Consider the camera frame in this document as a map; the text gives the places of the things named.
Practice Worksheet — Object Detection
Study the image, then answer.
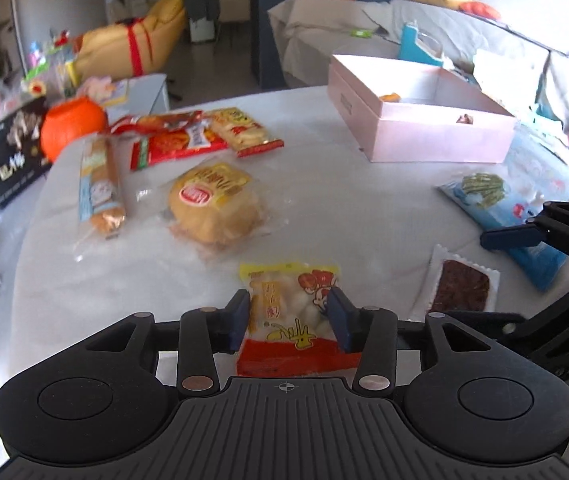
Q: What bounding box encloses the long bread stick packet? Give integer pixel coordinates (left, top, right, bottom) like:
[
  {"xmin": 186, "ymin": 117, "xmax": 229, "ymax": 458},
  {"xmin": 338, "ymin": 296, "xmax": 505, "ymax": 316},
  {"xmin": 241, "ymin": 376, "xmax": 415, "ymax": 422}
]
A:
[{"xmin": 75, "ymin": 135, "xmax": 128, "ymax": 257}]

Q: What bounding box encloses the blue seaweed snack packet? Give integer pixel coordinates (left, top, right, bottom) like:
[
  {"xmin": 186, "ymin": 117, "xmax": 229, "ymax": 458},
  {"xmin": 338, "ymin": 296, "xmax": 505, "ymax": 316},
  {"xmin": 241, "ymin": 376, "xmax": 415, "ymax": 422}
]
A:
[{"xmin": 435, "ymin": 172, "xmax": 569, "ymax": 292}]

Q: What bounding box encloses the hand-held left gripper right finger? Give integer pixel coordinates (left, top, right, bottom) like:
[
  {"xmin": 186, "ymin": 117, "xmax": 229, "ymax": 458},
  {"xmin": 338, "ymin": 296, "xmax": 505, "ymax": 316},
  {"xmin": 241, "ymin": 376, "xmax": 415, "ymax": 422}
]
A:
[{"xmin": 328, "ymin": 287, "xmax": 495, "ymax": 392}]

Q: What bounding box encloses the teal cardboard box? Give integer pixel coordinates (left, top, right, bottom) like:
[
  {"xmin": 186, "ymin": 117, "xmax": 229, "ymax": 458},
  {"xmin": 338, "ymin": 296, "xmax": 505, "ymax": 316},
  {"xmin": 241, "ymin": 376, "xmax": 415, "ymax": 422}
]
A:
[{"xmin": 397, "ymin": 22, "xmax": 445, "ymax": 67}]

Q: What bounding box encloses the yellow plush with red ribbon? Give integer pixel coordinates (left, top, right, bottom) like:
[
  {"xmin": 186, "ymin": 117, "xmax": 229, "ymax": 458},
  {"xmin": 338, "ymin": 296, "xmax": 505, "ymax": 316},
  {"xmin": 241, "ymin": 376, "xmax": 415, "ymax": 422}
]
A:
[{"xmin": 73, "ymin": 0, "xmax": 188, "ymax": 79}]

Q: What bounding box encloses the pink plush toy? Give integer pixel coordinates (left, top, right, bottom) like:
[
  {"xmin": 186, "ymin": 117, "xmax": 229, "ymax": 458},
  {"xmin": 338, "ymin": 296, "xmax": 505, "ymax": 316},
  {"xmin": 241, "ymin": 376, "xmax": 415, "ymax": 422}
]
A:
[{"xmin": 76, "ymin": 76, "xmax": 116, "ymax": 102}]

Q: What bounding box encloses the white paper bag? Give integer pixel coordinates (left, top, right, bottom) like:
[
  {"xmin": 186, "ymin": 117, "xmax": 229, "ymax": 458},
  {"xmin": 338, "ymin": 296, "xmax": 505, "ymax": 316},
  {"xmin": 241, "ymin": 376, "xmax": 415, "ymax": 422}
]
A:
[{"xmin": 473, "ymin": 49, "xmax": 551, "ymax": 112}]

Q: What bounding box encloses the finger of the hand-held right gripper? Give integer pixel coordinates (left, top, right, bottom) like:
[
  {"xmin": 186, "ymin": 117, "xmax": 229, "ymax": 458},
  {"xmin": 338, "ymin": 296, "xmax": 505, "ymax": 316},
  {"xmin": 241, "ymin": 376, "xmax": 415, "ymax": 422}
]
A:
[
  {"xmin": 445, "ymin": 269, "xmax": 569, "ymax": 356},
  {"xmin": 479, "ymin": 201, "xmax": 569, "ymax": 263}
]

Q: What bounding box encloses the clear jerky packet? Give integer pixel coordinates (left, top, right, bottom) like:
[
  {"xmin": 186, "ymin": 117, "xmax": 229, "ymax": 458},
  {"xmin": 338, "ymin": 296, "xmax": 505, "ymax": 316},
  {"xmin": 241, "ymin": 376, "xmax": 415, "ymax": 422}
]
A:
[{"xmin": 411, "ymin": 244, "xmax": 501, "ymax": 322}]

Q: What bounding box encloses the yellow rice cracker packet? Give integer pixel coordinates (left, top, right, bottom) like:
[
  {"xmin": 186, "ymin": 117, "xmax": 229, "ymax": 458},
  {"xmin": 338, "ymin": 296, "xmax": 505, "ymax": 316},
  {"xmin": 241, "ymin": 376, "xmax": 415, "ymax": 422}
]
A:
[{"xmin": 207, "ymin": 107, "xmax": 285, "ymax": 159}]

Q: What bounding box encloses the black printed box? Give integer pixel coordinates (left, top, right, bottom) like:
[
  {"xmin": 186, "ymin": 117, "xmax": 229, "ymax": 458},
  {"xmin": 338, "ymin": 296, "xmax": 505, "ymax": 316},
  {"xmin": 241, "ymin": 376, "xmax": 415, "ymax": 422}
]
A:
[{"xmin": 0, "ymin": 97, "xmax": 53, "ymax": 217}]

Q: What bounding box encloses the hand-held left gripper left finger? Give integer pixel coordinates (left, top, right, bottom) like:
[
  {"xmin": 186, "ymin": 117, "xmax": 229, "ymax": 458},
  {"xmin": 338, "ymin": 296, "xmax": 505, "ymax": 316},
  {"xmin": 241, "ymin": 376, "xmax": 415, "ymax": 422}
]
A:
[{"xmin": 87, "ymin": 289, "xmax": 251, "ymax": 393}]

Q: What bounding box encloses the orange plush cushion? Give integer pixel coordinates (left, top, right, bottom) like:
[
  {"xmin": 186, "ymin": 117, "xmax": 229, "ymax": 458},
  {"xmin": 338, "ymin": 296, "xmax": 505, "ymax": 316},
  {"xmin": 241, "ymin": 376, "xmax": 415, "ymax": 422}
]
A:
[{"xmin": 459, "ymin": 0, "xmax": 501, "ymax": 20}]

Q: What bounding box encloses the grey sofa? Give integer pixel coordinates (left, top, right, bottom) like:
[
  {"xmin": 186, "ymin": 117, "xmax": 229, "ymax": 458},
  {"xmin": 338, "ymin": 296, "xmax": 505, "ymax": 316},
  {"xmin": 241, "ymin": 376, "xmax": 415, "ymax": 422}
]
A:
[{"xmin": 267, "ymin": 0, "xmax": 569, "ymax": 186}]

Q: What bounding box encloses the orange pumpkin container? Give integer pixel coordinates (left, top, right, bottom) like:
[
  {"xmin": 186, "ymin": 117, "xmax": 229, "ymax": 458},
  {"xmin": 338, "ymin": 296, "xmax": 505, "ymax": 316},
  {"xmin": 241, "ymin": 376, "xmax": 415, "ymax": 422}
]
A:
[{"xmin": 40, "ymin": 98, "xmax": 109, "ymax": 163}]

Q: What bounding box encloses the low white table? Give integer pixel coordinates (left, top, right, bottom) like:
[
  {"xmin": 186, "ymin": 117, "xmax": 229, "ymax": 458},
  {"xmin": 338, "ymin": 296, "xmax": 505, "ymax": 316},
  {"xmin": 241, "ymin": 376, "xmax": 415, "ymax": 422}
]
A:
[{"xmin": 98, "ymin": 73, "xmax": 170, "ymax": 117}]

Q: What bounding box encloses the red sausage packet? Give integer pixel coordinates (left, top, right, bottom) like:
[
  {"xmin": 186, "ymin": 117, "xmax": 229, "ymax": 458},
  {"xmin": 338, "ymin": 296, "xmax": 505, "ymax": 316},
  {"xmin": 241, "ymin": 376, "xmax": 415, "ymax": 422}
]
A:
[{"xmin": 108, "ymin": 110, "xmax": 205, "ymax": 137}]

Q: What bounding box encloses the yellow red chicken feet packet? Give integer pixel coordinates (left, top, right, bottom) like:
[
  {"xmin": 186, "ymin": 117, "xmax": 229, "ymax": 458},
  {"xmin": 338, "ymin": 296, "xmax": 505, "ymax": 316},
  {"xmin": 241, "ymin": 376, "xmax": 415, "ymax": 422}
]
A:
[{"xmin": 237, "ymin": 260, "xmax": 365, "ymax": 378}]

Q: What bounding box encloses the round bread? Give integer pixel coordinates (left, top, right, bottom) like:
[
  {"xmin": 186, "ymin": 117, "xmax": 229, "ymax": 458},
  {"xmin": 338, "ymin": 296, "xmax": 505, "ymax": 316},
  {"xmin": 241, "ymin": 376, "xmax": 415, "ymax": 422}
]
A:
[{"xmin": 162, "ymin": 157, "xmax": 285, "ymax": 261}]

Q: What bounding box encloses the pale book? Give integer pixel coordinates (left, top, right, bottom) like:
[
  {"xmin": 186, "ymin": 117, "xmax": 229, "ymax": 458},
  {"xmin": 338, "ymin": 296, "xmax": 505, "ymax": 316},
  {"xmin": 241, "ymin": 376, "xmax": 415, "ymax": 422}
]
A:
[{"xmin": 105, "ymin": 78, "xmax": 131, "ymax": 107}]

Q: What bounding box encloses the pink cardboard box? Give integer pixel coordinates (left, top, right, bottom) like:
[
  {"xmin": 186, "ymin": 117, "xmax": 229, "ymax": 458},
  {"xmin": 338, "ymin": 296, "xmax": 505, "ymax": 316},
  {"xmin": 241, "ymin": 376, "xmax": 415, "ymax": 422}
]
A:
[{"xmin": 327, "ymin": 54, "xmax": 518, "ymax": 164}]

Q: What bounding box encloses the light blue white packet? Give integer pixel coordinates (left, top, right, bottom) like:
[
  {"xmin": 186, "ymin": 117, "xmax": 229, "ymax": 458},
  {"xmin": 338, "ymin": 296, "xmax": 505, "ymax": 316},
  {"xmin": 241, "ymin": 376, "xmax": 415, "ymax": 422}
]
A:
[{"xmin": 505, "ymin": 124, "xmax": 569, "ymax": 202}]

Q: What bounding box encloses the red orange snack packet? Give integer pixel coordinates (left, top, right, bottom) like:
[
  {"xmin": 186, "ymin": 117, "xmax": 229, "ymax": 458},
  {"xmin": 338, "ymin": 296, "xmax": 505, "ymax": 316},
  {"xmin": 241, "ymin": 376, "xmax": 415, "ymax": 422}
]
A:
[{"xmin": 129, "ymin": 124, "xmax": 230, "ymax": 172}]

